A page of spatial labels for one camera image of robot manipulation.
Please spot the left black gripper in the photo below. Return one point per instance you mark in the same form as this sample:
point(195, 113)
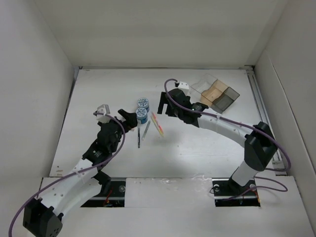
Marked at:
point(130, 119)

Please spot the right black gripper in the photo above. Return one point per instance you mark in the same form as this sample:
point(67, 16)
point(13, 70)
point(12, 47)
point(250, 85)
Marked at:
point(163, 100)

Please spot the blue tape roll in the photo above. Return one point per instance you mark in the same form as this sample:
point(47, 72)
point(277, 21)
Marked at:
point(141, 115)
point(143, 103)

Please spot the black pen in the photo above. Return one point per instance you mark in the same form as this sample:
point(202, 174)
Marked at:
point(138, 137)

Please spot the grey pen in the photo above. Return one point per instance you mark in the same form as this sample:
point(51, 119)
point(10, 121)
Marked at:
point(146, 130)

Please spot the yellow highlighter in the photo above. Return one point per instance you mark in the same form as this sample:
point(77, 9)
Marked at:
point(162, 135)

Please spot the orange pink highlighter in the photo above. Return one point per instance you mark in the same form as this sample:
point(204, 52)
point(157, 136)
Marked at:
point(157, 122)

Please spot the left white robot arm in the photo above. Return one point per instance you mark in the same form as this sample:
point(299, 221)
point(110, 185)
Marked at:
point(44, 215)

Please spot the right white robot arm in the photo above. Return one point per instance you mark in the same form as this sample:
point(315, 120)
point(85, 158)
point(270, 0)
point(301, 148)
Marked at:
point(258, 149)

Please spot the three compartment plastic organizer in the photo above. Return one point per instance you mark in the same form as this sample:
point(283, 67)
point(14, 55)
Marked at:
point(214, 93)

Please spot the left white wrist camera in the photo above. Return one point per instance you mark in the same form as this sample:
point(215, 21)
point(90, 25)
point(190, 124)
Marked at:
point(102, 111)

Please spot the left base mounting rail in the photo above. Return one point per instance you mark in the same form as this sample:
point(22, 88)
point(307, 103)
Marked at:
point(113, 196)

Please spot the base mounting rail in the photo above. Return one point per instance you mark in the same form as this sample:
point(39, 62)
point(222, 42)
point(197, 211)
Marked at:
point(113, 196)
point(226, 195)

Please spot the right base mounting rail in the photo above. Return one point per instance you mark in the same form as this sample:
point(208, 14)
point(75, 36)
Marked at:
point(226, 195)

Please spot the aluminium side rail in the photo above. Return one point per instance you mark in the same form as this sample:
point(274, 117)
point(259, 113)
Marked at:
point(277, 161)

